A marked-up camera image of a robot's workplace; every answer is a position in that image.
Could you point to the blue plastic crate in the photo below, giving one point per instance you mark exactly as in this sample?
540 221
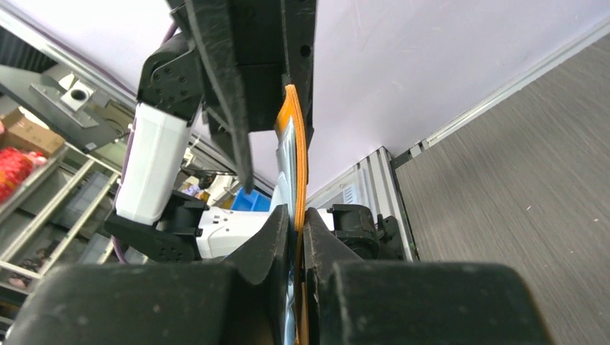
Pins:
254 201

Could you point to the cardboard box on shelf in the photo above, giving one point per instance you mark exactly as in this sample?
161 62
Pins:
25 135

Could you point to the red packaged goods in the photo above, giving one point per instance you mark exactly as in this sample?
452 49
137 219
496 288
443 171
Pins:
16 167

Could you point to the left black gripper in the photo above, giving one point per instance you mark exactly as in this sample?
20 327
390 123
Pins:
250 51

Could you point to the metal storage shelf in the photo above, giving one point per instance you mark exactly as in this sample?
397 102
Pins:
54 218

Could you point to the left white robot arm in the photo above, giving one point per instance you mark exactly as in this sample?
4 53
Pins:
149 215

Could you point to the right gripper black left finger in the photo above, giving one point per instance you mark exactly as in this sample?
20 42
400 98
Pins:
238 300

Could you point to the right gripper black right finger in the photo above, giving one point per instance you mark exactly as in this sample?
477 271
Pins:
355 301

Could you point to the yellow card holder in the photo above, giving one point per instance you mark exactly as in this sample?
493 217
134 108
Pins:
291 188

